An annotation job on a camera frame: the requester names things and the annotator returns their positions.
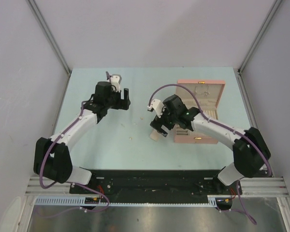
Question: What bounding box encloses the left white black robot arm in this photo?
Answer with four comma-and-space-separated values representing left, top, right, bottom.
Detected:
33, 81, 131, 193

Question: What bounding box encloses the aluminium corner post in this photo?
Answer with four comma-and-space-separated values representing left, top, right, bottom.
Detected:
237, 0, 285, 75
25, 0, 72, 77

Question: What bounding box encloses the purple cable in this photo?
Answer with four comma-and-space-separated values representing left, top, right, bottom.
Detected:
36, 71, 112, 218
147, 83, 273, 225

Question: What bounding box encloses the grey slotted cable duct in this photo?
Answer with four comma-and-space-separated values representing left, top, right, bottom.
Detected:
35, 195, 233, 207

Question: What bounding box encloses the left aluminium corner post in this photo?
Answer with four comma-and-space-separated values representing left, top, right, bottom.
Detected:
25, 0, 72, 77

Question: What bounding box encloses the right aluminium corner post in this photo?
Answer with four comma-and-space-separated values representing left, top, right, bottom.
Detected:
237, 0, 285, 75

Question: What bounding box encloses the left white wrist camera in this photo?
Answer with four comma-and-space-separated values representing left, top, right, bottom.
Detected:
109, 74, 122, 92

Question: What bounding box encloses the aluminium frame rail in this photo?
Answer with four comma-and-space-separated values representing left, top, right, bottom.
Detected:
25, 176, 70, 196

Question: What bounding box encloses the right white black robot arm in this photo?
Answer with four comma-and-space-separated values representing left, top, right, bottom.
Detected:
147, 95, 271, 194

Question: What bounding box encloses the beige ring cushion block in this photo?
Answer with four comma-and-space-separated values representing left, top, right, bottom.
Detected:
149, 129, 160, 142

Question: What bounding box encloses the necklace in box lid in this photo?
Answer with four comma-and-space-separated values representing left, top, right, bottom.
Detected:
193, 86, 211, 97

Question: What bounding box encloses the pink open jewelry box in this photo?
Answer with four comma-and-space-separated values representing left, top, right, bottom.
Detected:
173, 78, 226, 145

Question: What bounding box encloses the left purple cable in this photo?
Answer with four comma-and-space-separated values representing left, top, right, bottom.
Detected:
36, 71, 112, 218

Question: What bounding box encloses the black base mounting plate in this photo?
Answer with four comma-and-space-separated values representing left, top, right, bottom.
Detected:
40, 169, 269, 197

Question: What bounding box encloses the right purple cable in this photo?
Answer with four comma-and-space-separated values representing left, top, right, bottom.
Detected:
147, 83, 273, 225

